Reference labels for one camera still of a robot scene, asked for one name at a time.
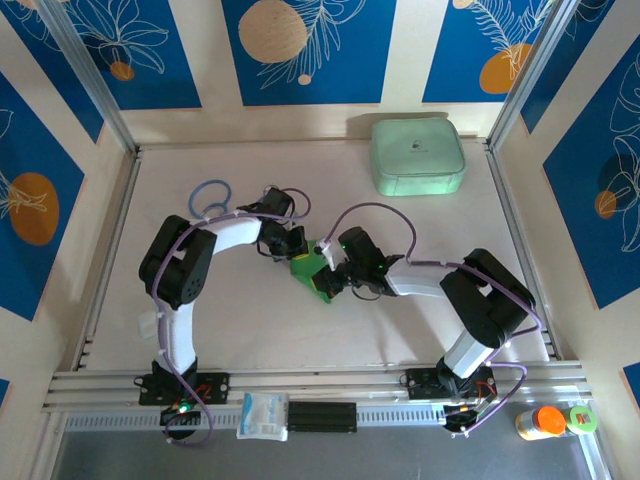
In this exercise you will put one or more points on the green square paper sheet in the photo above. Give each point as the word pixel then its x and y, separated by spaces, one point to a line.
pixel 305 272

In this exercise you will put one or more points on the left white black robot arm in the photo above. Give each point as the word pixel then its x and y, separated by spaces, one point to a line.
pixel 180 340

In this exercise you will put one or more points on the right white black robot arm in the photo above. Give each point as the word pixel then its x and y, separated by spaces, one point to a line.
pixel 470 355

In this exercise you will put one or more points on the blue stethoscope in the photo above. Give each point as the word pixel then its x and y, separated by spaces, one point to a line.
pixel 191 199

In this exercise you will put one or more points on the mint green zip case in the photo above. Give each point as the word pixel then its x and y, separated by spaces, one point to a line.
pixel 417 150

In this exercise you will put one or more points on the black slotted block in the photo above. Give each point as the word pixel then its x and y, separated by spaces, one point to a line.
pixel 322 417

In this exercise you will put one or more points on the white gauze packet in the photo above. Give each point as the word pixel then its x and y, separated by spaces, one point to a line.
pixel 262 415

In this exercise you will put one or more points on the clear plastic packet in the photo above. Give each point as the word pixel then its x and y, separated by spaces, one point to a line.
pixel 147 326

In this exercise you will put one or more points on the orange lid jar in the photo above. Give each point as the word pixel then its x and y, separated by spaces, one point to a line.
pixel 550 420

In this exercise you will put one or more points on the green lidded container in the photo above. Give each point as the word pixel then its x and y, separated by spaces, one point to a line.
pixel 582 419

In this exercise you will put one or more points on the aluminium cross rail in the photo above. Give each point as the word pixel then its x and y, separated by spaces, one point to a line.
pixel 325 382

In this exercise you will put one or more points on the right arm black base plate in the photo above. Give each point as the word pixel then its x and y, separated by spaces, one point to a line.
pixel 420 382

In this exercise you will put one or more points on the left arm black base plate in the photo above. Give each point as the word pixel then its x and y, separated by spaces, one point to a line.
pixel 217 387

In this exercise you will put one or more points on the aluminium side rail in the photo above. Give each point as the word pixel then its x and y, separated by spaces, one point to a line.
pixel 505 190
pixel 114 235

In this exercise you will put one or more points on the aluminium frame post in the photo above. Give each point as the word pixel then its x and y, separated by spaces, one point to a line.
pixel 90 75
pixel 535 65

